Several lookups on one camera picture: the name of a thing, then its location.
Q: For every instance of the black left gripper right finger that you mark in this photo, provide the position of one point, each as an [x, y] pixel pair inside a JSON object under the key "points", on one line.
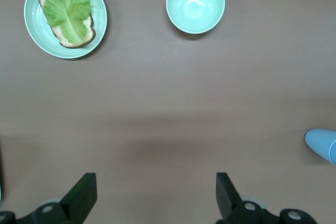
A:
{"points": [[231, 205]]}

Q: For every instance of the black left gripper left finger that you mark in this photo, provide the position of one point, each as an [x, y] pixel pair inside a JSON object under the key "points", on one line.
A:
{"points": [[78, 200]]}

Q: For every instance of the blue plastic cup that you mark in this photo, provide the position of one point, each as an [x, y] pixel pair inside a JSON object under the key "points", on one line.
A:
{"points": [[319, 142]]}

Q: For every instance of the bread slice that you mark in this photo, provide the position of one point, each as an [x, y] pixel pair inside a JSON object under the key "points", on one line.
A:
{"points": [[88, 30]]}

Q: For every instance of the mint green plate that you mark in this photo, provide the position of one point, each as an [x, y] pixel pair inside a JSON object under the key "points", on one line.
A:
{"points": [[34, 32]]}

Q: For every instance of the green lettuce leaf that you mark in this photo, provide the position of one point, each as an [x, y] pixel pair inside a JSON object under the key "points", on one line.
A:
{"points": [[65, 6]]}

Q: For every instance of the mint green bowl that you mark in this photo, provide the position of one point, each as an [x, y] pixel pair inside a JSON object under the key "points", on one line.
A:
{"points": [[195, 2]]}

